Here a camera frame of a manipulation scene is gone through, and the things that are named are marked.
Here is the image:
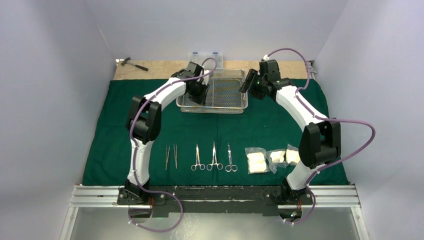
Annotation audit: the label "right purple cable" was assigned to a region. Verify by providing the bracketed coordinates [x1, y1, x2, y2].
[263, 47, 377, 226]

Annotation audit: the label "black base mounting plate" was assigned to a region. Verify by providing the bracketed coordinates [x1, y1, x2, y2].
[116, 185, 313, 218]

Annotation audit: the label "purple cable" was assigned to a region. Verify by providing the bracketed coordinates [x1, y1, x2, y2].
[127, 57, 219, 233]
[263, 47, 377, 226]

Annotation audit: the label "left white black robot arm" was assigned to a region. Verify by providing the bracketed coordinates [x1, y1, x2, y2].
[124, 62, 212, 205]

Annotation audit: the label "right side aluminium rail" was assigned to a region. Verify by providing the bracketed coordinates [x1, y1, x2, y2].
[306, 61, 317, 80]

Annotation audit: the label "silver tweezers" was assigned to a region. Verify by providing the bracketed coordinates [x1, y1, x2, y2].
[173, 144, 178, 169]
[165, 145, 171, 171]

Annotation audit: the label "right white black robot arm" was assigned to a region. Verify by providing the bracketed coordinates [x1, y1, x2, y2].
[239, 60, 341, 204]

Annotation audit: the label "dark green surgical drape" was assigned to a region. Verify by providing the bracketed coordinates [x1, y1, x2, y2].
[81, 77, 350, 187]

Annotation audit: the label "clear plastic compartment box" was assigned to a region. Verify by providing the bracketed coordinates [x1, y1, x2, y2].
[186, 52, 224, 70]

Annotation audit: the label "white gauze packet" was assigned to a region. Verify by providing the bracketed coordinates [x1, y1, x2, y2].
[244, 147, 269, 175]

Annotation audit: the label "small black-handled hammer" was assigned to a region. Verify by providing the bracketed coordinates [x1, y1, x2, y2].
[120, 57, 149, 72]

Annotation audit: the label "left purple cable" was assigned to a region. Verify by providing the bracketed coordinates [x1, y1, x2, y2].
[127, 57, 219, 233]

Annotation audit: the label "metal wire mesh tray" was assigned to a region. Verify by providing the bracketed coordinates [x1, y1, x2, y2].
[176, 68, 248, 114]

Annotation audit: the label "silver hemostat forceps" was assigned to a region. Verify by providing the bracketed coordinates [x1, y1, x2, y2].
[206, 142, 224, 171]
[190, 144, 206, 171]

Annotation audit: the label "silver surgical scissors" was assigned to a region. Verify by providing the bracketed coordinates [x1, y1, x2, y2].
[225, 143, 238, 172]

